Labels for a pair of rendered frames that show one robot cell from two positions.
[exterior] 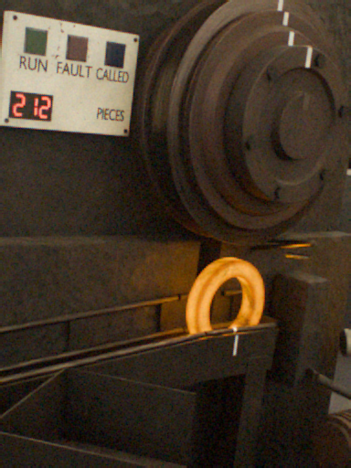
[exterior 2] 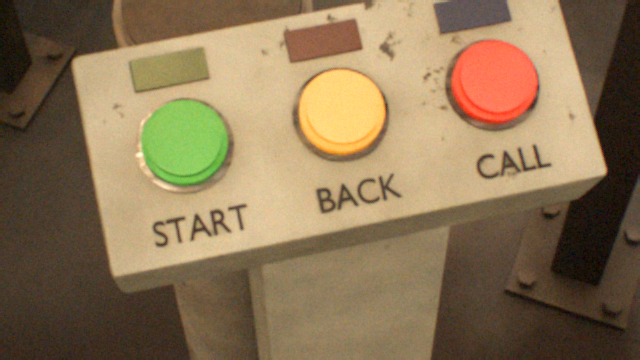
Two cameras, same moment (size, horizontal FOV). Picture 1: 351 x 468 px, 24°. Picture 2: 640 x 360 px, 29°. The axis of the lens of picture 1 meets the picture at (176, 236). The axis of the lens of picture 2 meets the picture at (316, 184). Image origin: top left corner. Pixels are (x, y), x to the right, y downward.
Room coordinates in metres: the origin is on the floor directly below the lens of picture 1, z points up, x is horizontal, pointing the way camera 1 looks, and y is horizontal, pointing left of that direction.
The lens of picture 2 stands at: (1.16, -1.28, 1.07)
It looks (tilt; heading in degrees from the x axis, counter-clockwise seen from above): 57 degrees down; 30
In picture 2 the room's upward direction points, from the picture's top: 2 degrees counter-clockwise
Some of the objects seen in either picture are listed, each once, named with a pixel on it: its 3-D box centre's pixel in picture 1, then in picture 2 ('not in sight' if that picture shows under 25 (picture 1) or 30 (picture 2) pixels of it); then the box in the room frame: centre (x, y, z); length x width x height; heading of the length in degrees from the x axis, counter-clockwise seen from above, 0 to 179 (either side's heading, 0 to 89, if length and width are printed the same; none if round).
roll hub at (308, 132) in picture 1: (290, 125); not in sight; (1.49, -0.18, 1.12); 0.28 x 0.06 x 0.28; 132
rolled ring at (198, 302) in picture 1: (226, 304); not in sight; (1.56, -0.11, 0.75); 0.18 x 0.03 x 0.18; 133
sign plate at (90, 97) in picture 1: (70, 78); not in sight; (1.41, 0.21, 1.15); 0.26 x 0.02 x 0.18; 132
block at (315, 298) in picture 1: (294, 328); not in sight; (1.72, -0.28, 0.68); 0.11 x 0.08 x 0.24; 42
